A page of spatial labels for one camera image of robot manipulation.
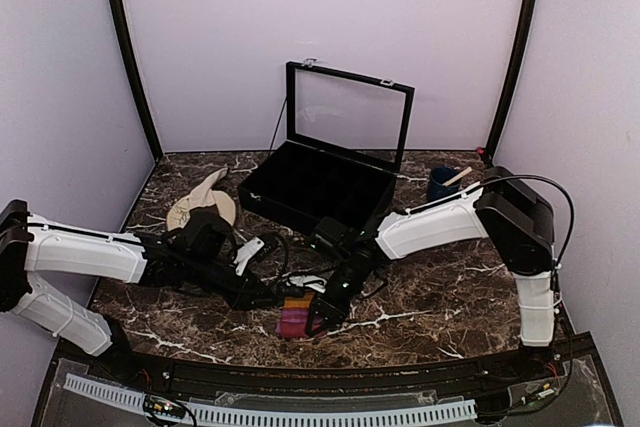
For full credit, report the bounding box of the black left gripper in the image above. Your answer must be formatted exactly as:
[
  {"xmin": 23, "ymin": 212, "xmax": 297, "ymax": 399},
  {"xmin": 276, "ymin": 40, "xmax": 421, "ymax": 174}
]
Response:
[{"xmin": 185, "ymin": 254, "xmax": 279, "ymax": 312}]

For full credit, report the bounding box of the maroon purple striped sock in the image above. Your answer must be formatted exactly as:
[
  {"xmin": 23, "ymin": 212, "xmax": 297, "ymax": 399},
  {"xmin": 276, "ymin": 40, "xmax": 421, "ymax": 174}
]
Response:
[{"xmin": 276, "ymin": 291, "xmax": 315, "ymax": 339}]

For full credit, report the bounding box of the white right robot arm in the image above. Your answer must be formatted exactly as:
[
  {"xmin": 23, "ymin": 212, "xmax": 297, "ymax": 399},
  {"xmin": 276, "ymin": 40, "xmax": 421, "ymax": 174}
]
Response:
[{"xmin": 305, "ymin": 167, "xmax": 568, "ymax": 381}]

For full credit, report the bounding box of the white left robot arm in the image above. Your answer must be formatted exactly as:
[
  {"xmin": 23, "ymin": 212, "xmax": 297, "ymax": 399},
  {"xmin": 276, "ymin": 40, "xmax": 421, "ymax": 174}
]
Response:
[{"xmin": 1, "ymin": 199, "xmax": 287, "ymax": 383}]

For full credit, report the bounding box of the beige cloth hat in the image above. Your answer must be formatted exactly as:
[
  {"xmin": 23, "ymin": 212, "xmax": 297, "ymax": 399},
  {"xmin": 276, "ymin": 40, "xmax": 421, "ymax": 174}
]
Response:
[{"xmin": 166, "ymin": 167, "xmax": 237, "ymax": 231}]

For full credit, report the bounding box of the dark blue mug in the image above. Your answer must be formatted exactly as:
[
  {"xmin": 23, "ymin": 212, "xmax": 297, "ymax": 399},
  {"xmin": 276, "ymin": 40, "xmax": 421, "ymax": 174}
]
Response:
[{"xmin": 427, "ymin": 166, "xmax": 461, "ymax": 202}]

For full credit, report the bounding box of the black display case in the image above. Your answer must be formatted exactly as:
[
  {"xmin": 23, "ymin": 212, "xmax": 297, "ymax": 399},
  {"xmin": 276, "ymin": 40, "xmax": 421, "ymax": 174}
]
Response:
[{"xmin": 237, "ymin": 61, "xmax": 415, "ymax": 235}]

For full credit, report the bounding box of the wooden stick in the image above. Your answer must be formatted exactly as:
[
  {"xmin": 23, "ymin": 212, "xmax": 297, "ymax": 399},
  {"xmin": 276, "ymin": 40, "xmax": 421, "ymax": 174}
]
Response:
[{"xmin": 443, "ymin": 167, "xmax": 473, "ymax": 186}]

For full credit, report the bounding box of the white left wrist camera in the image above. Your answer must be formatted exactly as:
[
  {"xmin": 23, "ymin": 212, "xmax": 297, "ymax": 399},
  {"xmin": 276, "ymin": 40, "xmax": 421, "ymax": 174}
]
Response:
[{"xmin": 233, "ymin": 237, "xmax": 264, "ymax": 277}]

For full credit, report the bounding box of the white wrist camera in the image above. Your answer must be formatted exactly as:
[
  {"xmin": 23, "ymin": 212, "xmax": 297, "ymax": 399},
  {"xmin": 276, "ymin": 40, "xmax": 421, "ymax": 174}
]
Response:
[
  {"xmin": 287, "ymin": 275, "xmax": 327, "ymax": 293},
  {"xmin": 233, "ymin": 237, "xmax": 264, "ymax": 277}
]

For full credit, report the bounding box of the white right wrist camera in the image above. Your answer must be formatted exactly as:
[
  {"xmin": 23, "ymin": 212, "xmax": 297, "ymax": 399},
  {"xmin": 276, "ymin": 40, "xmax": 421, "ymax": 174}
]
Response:
[{"xmin": 287, "ymin": 275, "xmax": 327, "ymax": 293}]

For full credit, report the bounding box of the black front frame rail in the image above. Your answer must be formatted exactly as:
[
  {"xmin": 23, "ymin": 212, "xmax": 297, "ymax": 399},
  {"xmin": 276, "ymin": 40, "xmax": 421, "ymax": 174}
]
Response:
[{"xmin": 54, "ymin": 334, "xmax": 596, "ymax": 401}]

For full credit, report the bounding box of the white slotted cable duct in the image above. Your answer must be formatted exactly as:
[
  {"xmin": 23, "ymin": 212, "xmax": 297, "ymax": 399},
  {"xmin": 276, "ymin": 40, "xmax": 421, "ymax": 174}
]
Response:
[{"xmin": 62, "ymin": 374, "xmax": 478, "ymax": 426}]

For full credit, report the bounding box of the black left corner post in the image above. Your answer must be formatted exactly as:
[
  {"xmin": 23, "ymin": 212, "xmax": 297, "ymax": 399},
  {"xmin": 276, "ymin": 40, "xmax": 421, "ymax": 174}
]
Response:
[{"xmin": 108, "ymin": 0, "xmax": 164, "ymax": 163}]

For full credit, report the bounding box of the black corner post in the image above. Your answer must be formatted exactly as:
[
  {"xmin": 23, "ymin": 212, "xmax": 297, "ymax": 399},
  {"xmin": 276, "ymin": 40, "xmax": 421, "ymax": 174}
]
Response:
[
  {"xmin": 482, "ymin": 0, "xmax": 536, "ymax": 166},
  {"xmin": 108, "ymin": 0, "xmax": 164, "ymax": 163}
]

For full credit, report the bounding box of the black right corner post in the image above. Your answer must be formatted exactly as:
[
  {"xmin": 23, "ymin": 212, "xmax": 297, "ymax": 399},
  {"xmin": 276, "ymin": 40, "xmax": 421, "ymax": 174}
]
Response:
[{"xmin": 482, "ymin": 0, "xmax": 536, "ymax": 166}]

